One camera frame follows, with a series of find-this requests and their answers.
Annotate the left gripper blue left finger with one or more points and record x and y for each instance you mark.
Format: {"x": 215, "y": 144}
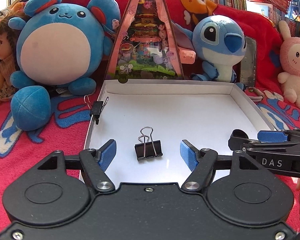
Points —
{"x": 94, "y": 163}

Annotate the white cardboard box tray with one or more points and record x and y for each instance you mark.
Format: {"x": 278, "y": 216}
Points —
{"x": 204, "y": 113}

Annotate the small black binder clip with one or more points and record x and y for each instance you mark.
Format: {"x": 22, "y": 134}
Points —
{"x": 96, "y": 107}

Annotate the large black binder clip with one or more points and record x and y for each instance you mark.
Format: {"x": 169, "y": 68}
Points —
{"x": 147, "y": 147}

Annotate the blue Stitch plush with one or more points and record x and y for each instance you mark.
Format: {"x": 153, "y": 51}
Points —
{"x": 219, "y": 42}

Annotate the red cartoon blanket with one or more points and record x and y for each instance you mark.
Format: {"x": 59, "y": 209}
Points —
{"x": 67, "y": 129}

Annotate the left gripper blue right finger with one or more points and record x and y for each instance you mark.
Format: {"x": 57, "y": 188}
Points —
{"x": 201, "y": 164}

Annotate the pink triangular diorama house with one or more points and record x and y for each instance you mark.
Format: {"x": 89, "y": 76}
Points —
{"x": 145, "y": 46}

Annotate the brown haired doll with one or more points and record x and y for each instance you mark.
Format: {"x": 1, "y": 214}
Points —
{"x": 8, "y": 61}

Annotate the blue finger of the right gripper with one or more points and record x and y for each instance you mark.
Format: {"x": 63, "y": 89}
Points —
{"x": 240, "y": 142}
{"x": 279, "y": 136}

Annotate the pink bunny plush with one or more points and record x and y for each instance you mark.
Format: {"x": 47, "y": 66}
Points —
{"x": 289, "y": 79}

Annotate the black smartphone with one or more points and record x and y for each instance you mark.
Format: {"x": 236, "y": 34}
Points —
{"x": 248, "y": 64}

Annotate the blue round mouse plush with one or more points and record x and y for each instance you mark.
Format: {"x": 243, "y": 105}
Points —
{"x": 60, "y": 45}

